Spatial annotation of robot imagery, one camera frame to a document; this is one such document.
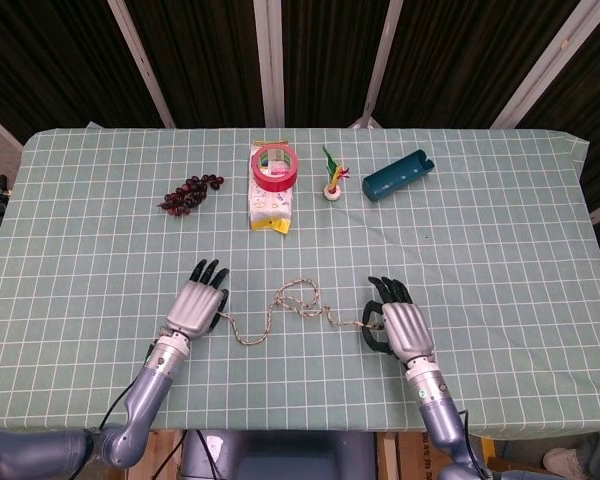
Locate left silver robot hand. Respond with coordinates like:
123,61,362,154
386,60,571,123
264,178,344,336
164,258,231,341

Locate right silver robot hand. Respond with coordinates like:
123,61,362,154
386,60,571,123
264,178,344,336
360,274,437,365

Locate beige braided rope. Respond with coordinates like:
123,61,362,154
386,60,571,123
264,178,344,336
218,277,381,347

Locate dark red plastic grapes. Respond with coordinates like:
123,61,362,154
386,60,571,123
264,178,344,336
156,173,226,217

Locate green checked tablecloth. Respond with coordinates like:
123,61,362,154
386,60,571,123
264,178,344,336
0,127,600,441

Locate white yellow snack packet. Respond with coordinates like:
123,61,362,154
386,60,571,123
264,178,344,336
248,141,294,235

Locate brown cardboard box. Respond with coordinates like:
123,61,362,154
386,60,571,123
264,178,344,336
397,432,461,480

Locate teal cylindrical container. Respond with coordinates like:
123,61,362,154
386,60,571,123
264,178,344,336
362,148,436,203

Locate red tape roll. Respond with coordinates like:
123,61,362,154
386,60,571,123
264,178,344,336
250,144,300,193

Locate colourful feather shuttlecock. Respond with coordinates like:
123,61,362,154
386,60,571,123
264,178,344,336
321,144,352,201

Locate grey-blue robot torso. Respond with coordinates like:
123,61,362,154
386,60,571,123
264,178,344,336
179,428,379,480

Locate white shoe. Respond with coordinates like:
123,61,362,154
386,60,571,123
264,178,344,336
543,446,592,476

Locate dark pleated curtain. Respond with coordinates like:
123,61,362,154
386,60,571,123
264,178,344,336
0,0,600,211

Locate wooden table frame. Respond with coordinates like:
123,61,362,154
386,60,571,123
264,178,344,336
149,429,186,480

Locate white frame post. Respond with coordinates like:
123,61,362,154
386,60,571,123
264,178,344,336
107,0,176,129
252,0,286,129
489,0,600,130
349,0,405,130

